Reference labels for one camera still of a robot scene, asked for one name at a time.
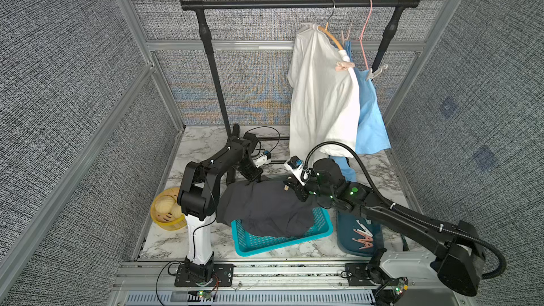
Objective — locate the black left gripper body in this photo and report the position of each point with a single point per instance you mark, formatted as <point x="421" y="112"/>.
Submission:
<point x="250" y="171"/>

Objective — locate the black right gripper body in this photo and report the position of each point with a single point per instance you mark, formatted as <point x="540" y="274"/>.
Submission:
<point x="303" y="193"/>

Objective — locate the dark grey garment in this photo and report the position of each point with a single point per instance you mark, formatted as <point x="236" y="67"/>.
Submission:
<point x="266" y="209"/>

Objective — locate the teal plastic basket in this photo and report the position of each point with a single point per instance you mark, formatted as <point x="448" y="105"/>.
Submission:
<point x="247" y="244"/>

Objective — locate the white t-shirt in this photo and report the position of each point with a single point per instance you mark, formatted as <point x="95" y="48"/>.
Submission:
<point x="312" y="76"/>

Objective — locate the light blue t-shirt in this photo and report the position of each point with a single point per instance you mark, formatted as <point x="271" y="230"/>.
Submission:
<point x="358" y="122"/>

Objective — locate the beige clothespin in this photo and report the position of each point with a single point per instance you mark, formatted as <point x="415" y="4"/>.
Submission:
<point x="372" y="74"/>

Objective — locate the pink clothes hanger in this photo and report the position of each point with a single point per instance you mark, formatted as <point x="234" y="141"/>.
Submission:
<point x="362" y="34"/>

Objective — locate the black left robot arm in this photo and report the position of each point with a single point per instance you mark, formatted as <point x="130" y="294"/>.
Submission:
<point x="199" y="196"/>

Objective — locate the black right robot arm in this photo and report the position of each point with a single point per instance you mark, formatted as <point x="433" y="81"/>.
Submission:
<point x="458" y="256"/>

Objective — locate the pile of pastel clothespins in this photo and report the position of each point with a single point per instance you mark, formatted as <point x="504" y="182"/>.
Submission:
<point x="364" y="236"/>

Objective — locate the dark teal clothespin tray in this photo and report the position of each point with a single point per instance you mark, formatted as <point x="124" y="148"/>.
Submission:
<point x="345" y="225"/>

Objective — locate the yellow bamboo steamer basket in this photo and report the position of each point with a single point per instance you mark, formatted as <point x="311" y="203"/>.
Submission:
<point x="166" y="212"/>

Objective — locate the black clothes rack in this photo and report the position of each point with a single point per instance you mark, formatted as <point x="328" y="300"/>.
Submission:
<point x="199" y="8"/>

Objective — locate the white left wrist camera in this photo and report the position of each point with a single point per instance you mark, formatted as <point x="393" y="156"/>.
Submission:
<point x="264" y="158"/>

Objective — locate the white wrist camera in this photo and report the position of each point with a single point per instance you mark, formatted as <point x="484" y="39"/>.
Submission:
<point x="297" y="167"/>
<point x="264" y="158"/>

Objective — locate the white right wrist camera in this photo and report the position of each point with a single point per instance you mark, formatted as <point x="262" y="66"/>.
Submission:
<point x="297" y="167"/>

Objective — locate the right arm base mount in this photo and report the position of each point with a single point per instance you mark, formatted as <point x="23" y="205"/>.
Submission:
<point x="356" y="275"/>

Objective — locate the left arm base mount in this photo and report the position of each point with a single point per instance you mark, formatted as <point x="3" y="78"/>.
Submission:
<point x="192" y="275"/>

